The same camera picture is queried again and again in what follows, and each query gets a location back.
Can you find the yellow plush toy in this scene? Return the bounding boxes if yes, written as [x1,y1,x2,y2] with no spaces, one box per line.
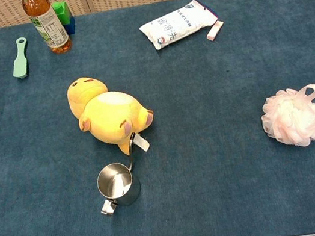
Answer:
[64,66,161,165]

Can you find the blue plastic block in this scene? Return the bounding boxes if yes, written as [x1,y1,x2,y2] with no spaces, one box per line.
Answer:
[62,15,78,36]

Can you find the green plastic building block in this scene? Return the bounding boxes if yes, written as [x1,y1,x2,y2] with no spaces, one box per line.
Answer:
[50,0,73,28]

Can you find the blue felt table cloth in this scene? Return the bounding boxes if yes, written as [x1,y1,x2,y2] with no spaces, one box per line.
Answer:
[0,0,315,236]

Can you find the stainless steel pitcher cup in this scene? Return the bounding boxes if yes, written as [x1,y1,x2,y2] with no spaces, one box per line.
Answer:
[88,132,150,218]

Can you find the white detergent refill pouch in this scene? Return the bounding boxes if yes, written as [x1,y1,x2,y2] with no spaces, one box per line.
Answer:
[135,0,223,53]

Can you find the pink white eraser block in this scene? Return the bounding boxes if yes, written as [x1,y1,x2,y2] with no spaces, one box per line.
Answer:
[204,19,227,43]

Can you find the pink mesh bath sponge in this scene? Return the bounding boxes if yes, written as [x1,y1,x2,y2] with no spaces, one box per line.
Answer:
[256,83,315,154]

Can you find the amber tea drink bottle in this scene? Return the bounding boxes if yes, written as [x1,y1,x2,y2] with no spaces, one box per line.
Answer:
[21,0,74,60]

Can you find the green plastic brush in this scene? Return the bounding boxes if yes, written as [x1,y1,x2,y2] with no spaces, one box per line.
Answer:
[7,36,34,81]

